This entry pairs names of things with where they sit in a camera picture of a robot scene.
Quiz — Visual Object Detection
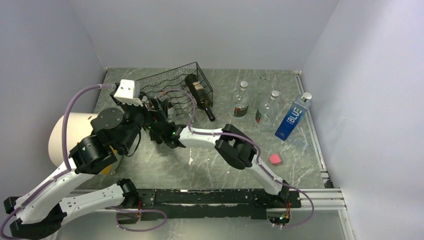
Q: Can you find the blue labelled water bottle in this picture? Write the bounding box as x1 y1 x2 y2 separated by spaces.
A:
274 92 312 141

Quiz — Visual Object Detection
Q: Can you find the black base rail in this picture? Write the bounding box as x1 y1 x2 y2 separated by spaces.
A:
117 178 302 221

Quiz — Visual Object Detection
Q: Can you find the black wire wine rack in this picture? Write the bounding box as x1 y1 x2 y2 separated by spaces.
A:
135 61 215 120

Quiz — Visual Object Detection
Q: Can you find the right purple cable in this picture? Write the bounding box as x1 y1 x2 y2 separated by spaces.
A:
158 88 316 230

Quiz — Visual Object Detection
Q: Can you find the clear red-label bottle silver cap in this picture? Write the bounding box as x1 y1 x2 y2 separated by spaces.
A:
229 80 250 119

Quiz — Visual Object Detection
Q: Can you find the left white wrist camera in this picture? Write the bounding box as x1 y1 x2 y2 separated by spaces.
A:
112 79 143 107

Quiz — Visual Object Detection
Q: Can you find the pink small object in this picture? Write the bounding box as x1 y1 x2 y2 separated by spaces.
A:
269 153 283 166

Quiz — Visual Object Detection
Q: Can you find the white cylindrical drum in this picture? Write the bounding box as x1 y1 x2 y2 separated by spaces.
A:
48 112 100 170

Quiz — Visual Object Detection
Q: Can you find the dark green wine bottle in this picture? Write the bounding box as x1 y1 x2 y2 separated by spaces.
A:
184 73 216 122

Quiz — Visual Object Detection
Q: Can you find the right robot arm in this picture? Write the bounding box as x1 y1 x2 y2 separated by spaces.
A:
143 121 290 207

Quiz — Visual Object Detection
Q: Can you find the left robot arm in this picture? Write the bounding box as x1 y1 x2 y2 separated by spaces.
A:
3 101 168 240

